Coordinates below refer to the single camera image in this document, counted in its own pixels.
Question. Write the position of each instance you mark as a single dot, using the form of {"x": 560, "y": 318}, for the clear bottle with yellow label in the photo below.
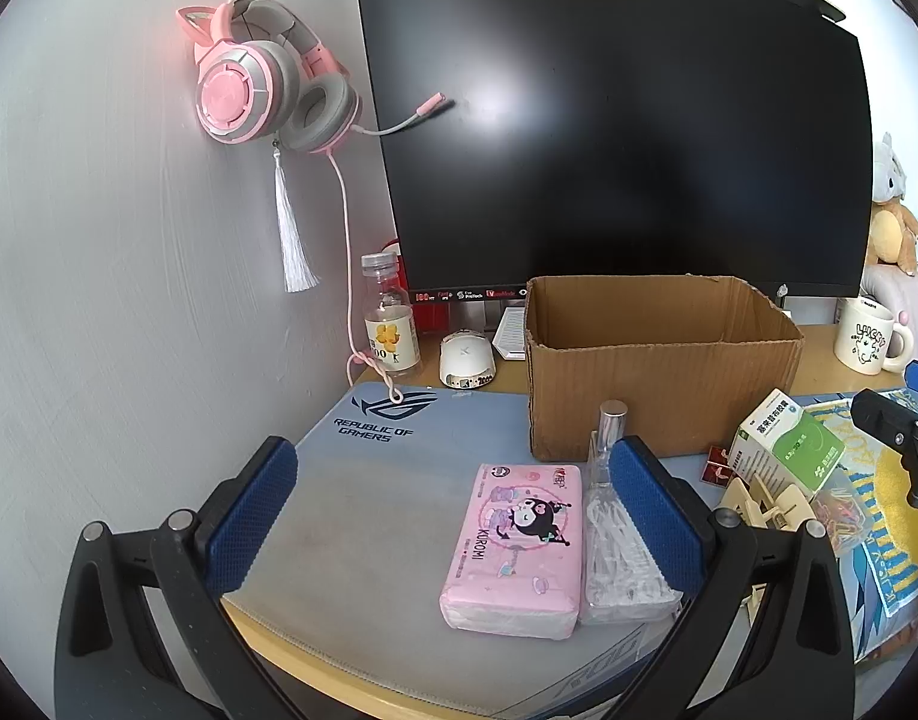
{"x": 390, "y": 330}

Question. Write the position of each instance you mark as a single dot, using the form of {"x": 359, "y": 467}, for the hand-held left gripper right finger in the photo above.
{"x": 654, "y": 517}

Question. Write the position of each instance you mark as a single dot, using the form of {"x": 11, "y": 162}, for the white tassel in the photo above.
{"x": 294, "y": 240}

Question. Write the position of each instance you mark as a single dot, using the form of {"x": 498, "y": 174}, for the orange plush toy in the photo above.
{"x": 894, "y": 236}

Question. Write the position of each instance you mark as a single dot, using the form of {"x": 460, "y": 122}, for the green and white medicine box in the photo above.
{"x": 785, "y": 442}

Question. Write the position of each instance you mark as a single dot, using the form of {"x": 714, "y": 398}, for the bag of coloured rubber bands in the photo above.
{"x": 849, "y": 517}

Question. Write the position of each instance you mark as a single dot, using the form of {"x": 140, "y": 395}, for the yellow and blue towel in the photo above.
{"x": 890, "y": 562}

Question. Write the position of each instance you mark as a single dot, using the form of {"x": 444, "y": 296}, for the glass perfume bottle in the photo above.
{"x": 605, "y": 442}

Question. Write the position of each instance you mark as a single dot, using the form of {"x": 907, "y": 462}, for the white computer mouse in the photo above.
{"x": 465, "y": 360}

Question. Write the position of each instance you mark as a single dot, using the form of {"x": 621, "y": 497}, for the black computer monitor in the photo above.
{"x": 616, "y": 135}

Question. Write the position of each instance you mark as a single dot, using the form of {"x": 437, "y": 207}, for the red patterned lipstick box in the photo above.
{"x": 721, "y": 465}

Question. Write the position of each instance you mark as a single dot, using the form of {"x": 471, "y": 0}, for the pink tissue pack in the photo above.
{"x": 515, "y": 547}

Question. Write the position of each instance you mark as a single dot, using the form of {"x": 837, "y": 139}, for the white card box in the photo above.
{"x": 511, "y": 334}

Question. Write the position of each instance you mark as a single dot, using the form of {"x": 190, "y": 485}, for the white printed mug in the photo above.
{"x": 868, "y": 337}

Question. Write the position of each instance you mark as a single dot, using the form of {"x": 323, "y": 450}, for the cardboard box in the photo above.
{"x": 654, "y": 397}

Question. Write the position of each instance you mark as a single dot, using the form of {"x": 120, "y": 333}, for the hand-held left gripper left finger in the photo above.
{"x": 253, "y": 517}

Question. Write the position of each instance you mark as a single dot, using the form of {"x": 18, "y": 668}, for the blue desk mat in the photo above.
{"x": 399, "y": 480}

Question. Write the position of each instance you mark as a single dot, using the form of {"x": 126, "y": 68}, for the clear packet of white sticks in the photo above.
{"x": 616, "y": 562}

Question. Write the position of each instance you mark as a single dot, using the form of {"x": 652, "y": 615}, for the cream hair clip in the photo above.
{"x": 766, "y": 506}

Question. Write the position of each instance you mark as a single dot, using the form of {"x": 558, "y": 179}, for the pink cat-ear headphones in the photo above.
{"x": 234, "y": 90}

